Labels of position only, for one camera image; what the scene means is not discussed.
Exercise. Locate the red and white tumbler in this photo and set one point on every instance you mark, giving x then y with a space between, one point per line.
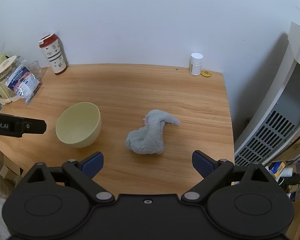
53 55

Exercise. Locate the grey fluffy cloth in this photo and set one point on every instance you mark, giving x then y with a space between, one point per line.
150 135

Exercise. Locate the clear glass cup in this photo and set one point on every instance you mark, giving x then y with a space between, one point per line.
35 68

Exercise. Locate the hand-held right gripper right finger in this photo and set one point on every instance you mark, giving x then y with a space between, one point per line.
202 163

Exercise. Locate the white plastic bottle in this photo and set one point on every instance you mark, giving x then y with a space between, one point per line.
288 172

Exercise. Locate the yellow round tin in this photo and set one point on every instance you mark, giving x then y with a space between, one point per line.
206 73

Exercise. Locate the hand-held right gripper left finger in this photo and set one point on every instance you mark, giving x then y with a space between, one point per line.
95 162

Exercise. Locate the pale yellow bowl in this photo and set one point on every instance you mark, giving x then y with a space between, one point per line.
77 125

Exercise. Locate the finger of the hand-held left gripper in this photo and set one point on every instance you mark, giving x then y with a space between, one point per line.
36 126

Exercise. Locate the cardboard box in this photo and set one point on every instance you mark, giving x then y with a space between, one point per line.
10 170

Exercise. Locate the clear plastic packet blue label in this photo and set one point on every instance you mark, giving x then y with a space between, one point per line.
25 85

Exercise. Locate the glass pitcher with cream lid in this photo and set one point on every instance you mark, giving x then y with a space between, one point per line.
2 80

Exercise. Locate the white tower appliance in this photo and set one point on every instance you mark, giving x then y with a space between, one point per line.
277 100

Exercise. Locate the blue and yellow packet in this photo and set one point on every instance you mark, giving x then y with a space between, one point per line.
277 168

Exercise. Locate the white pill bottle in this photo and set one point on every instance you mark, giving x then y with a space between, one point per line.
196 65

